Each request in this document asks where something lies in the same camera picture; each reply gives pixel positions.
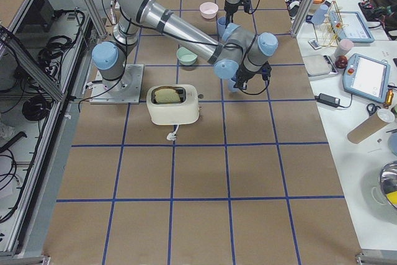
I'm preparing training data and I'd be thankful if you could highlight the pink bowl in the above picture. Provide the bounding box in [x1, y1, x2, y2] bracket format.
[199, 2, 218, 19]

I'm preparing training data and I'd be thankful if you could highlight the light blue plastic bottle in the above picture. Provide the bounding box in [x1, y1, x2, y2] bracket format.
[311, 4, 328, 25]

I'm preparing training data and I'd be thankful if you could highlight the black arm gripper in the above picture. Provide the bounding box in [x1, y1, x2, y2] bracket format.
[234, 63, 272, 89]

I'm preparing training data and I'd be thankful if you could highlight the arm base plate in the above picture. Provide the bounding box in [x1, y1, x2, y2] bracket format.
[89, 64, 144, 104]

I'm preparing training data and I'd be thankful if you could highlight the cream toaster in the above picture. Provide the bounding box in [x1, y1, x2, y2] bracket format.
[146, 84, 199, 125]

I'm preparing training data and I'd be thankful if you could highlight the toast slice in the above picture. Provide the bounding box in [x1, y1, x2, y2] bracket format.
[154, 88, 181, 104]

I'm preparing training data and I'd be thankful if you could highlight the teach pendant tablet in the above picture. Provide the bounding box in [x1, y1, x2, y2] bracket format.
[342, 53, 390, 103]
[328, 11, 375, 43]

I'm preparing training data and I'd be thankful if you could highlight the green bowl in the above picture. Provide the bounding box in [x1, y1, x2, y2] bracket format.
[176, 47, 198, 66]

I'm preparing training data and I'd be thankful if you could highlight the metal mixing bowl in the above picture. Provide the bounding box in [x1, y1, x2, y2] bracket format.
[379, 161, 396, 209]

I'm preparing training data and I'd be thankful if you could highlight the cardboard tube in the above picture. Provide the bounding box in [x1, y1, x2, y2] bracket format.
[347, 109, 395, 144]

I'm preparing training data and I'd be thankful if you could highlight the blue cup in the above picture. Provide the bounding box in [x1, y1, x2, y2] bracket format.
[216, 16, 229, 38]
[228, 76, 240, 92]

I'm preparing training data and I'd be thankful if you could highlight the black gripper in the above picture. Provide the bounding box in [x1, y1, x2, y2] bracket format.
[224, 0, 251, 25]

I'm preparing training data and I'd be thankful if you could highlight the teach pendant tablet near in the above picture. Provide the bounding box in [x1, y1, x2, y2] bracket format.
[342, 53, 390, 103]

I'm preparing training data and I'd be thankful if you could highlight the black power adapter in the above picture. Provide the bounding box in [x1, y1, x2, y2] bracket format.
[314, 93, 340, 108]

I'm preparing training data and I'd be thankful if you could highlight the teach pendant tablet far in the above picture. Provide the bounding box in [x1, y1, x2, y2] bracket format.
[328, 11, 375, 43]

